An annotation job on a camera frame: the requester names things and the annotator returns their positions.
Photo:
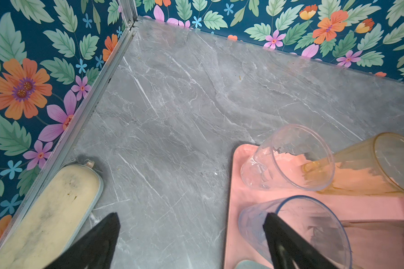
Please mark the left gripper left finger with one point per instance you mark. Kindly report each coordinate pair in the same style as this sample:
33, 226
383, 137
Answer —
94, 250

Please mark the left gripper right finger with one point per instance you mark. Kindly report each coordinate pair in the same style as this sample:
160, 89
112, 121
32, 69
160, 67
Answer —
288, 250

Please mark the blue transparent cup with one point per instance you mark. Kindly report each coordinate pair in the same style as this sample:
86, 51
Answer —
310, 218

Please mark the teal frosted cup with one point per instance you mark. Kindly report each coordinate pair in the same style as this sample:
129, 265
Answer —
247, 264

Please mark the pink plastic tray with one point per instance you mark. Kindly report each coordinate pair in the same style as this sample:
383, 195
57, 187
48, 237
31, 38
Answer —
344, 207

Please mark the grey smoky cup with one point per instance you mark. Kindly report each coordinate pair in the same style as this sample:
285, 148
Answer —
377, 244

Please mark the clear transparent cup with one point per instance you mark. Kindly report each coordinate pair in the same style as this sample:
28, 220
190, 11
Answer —
294, 157

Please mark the yellow tall cup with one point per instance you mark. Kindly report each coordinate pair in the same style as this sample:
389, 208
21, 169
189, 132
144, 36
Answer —
374, 167

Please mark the beige sponge brush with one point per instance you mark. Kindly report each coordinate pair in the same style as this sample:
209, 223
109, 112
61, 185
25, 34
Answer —
54, 220

